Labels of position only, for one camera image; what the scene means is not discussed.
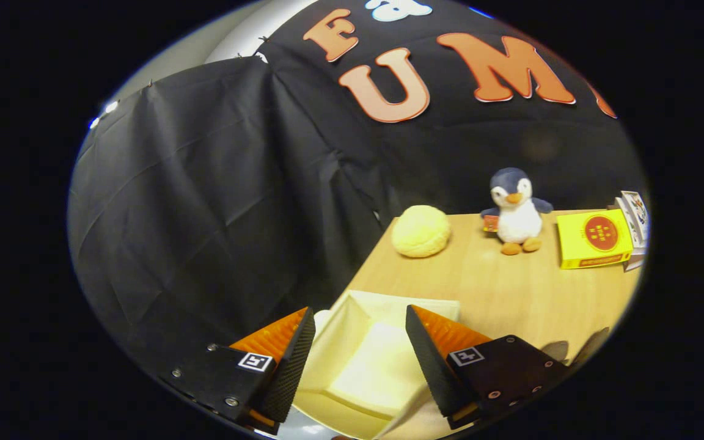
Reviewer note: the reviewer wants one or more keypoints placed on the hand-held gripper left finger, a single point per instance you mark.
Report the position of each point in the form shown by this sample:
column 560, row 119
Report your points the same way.
column 294, row 366

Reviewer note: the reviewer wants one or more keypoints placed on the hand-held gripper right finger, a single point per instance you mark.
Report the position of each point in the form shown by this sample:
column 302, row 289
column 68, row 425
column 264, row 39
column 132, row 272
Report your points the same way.
column 428, row 360

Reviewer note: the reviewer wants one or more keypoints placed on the cream fabric storage box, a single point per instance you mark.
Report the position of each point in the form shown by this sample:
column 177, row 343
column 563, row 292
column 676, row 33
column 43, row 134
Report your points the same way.
column 376, row 366

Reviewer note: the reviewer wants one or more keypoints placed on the yellow bread-shaped plush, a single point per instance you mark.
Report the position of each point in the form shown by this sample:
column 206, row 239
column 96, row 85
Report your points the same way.
column 420, row 231

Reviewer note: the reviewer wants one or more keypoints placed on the plush penguin toy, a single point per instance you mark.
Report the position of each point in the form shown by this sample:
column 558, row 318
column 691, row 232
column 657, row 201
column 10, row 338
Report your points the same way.
column 518, row 223

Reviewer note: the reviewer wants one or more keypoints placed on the black backdrop cloth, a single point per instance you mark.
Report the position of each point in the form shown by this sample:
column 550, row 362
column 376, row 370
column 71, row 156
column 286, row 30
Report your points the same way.
column 205, row 214

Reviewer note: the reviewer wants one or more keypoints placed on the yellow book with red circle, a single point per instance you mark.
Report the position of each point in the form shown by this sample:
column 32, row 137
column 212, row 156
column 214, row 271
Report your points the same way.
column 593, row 241

